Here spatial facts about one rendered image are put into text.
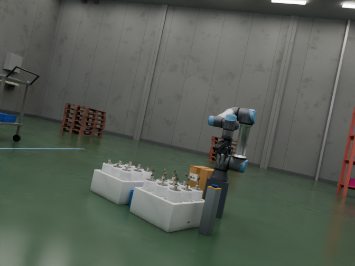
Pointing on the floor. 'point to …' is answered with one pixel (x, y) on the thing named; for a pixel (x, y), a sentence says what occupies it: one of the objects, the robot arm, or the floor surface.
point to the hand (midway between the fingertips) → (218, 165)
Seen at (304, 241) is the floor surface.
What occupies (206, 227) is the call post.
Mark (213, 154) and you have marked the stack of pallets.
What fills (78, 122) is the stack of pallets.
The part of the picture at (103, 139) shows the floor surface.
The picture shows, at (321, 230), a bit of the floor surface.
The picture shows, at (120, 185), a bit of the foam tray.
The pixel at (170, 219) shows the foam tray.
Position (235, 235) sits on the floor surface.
